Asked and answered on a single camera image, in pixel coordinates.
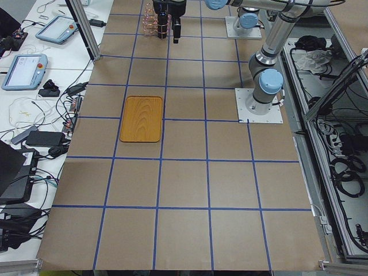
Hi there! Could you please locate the wooden tray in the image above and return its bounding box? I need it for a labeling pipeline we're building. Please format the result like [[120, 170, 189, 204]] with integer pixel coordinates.
[[120, 95, 163, 143]]

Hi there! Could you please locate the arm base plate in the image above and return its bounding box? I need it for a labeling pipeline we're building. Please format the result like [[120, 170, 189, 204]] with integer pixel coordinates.
[[225, 13, 262, 40], [235, 88, 283, 124]]

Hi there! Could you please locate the teach pendant far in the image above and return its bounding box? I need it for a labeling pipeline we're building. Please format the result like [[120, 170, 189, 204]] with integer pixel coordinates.
[[35, 16, 78, 45]]

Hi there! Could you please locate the copper wire bottle basket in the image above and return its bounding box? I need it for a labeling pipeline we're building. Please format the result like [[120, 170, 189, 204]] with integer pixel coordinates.
[[142, 2, 171, 37]]

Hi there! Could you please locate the dark wine bottle left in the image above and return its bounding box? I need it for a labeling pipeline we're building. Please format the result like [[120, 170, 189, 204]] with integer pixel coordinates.
[[157, 11, 168, 39]]

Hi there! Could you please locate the aluminium frame post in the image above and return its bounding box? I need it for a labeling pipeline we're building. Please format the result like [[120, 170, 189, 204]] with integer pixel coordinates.
[[65, 0, 101, 61]]

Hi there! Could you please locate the side cable cabinet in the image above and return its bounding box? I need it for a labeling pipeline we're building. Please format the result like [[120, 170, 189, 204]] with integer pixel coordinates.
[[283, 1, 367, 265]]

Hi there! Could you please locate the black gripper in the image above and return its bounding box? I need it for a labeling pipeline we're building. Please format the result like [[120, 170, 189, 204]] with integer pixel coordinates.
[[153, 0, 187, 44]]

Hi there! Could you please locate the black laptop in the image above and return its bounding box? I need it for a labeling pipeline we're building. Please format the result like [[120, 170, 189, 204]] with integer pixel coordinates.
[[1, 141, 39, 205]]

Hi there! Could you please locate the teach pendant near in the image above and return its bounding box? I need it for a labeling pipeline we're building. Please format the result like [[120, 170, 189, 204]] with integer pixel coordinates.
[[2, 53, 48, 91]]

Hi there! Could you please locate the black power adapter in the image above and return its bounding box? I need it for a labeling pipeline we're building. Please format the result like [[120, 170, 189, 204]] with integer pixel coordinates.
[[25, 131, 65, 147]]

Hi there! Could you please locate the teach pendant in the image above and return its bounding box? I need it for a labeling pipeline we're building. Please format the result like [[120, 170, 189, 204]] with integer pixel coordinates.
[[2, 53, 48, 91], [35, 16, 78, 45]]

